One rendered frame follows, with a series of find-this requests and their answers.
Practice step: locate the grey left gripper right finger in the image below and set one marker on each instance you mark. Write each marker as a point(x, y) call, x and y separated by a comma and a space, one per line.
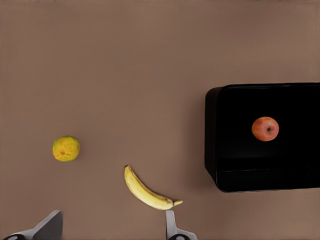
point(171, 226)

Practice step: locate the red apple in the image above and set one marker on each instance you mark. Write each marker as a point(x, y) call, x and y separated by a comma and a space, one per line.
point(265, 128)

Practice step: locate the yellow banana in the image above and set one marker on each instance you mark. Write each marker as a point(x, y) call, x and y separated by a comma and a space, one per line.
point(145, 191)

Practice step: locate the yellow-green orange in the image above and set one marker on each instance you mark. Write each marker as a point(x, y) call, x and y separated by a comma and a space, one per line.
point(66, 148)

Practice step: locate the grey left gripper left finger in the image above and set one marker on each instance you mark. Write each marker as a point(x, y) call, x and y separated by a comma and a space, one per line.
point(47, 227)

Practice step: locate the black rectangular tray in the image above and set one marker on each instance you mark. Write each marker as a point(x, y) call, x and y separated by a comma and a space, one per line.
point(237, 150)

